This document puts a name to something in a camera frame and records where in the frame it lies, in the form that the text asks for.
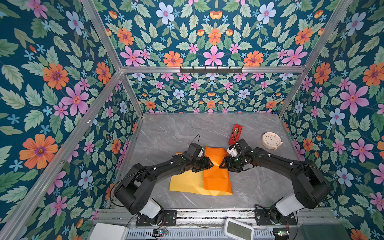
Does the pink round alarm clock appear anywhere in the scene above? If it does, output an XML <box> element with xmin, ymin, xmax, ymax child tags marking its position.
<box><xmin>262</xmin><ymin>132</ymin><xmax>283</xmax><ymax>151</ymax></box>

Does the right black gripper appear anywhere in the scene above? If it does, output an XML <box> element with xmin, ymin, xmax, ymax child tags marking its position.
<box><xmin>218</xmin><ymin>155</ymin><xmax>245</xmax><ymax>173</ymax></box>

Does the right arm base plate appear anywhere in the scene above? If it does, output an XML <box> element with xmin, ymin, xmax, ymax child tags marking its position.
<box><xmin>254</xmin><ymin>208</ymin><xmax>298</xmax><ymax>226</ymax></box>

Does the white box device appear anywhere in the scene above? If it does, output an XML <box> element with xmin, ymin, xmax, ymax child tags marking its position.
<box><xmin>89</xmin><ymin>223</ymin><xmax>129</xmax><ymax>240</ymax></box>

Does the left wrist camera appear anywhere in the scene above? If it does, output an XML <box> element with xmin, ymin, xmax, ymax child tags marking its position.
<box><xmin>187</xmin><ymin>143</ymin><xmax>204</xmax><ymax>159</ymax></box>

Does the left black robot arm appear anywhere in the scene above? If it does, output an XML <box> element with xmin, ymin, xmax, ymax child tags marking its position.
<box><xmin>113</xmin><ymin>152</ymin><xmax>214</xmax><ymax>222</ymax></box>

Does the red tape dispenser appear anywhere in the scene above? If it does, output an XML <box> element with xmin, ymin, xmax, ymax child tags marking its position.
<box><xmin>228</xmin><ymin>124</ymin><xmax>243</xmax><ymax>145</ymax></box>

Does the yellow orange wrapping paper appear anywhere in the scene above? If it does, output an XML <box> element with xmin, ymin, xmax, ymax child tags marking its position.
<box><xmin>170</xmin><ymin>147</ymin><xmax>233</xmax><ymax>196</ymax></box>

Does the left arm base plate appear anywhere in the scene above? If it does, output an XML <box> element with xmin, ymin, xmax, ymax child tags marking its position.
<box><xmin>136</xmin><ymin>210</ymin><xmax>178</xmax><ymax>227</ymax></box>

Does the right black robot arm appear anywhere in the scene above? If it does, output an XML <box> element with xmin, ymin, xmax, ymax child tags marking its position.
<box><xmin>220</xmin><ymin>148</ymin><xmax>331</xmax><ymax>218</ymax></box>

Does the green mat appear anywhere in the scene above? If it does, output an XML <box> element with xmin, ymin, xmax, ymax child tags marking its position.
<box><xmin>301</xmin><ymin>225</ymin><xmax>350</xmax><ymax>240</ymax></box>

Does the black hook rail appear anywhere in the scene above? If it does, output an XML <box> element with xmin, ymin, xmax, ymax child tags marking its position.
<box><xmin>179</xmin><ymin>66</ymin><xmax>243</xmax><ymax>75</ymax></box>

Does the white timer display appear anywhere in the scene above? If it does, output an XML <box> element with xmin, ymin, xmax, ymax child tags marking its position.
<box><xmin>223</xmin><ymin>218</ymin><xmax>254</xmax><ymax>240</ymax></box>

